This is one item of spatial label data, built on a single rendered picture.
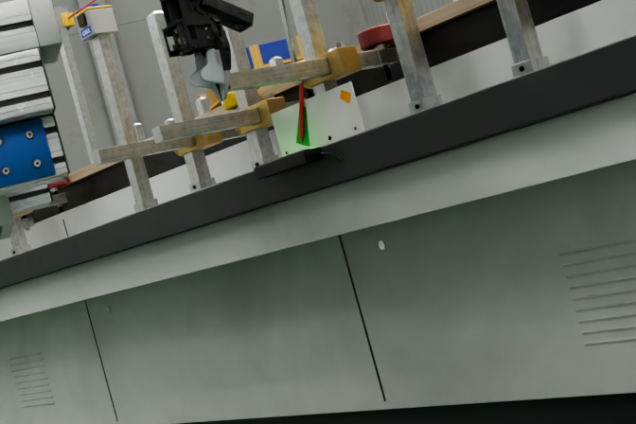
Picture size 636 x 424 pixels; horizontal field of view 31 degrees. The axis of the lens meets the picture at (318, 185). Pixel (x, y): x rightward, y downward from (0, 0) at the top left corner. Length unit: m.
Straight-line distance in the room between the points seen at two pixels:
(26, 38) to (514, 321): 1.15
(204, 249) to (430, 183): 0.77
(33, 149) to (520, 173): 0.81
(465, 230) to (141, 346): 1.39
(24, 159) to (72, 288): 1.63
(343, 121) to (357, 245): 0.46
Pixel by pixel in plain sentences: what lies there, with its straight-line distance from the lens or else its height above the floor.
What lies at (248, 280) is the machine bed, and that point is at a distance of 2.93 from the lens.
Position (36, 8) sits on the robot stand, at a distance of 1.69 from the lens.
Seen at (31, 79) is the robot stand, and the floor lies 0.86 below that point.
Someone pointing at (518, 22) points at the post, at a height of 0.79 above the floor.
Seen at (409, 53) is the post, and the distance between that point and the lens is 2.07.
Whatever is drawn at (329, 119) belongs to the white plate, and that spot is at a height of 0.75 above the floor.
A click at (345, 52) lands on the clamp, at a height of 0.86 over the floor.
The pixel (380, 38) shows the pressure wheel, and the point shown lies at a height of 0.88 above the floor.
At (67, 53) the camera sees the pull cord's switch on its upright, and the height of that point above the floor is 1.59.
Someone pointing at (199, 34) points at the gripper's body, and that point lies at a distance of 2.03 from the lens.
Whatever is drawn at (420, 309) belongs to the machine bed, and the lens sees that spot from 2.49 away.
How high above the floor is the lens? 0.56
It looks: 2 degrees up
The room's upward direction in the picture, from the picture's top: 15 degrees counter-clockwise
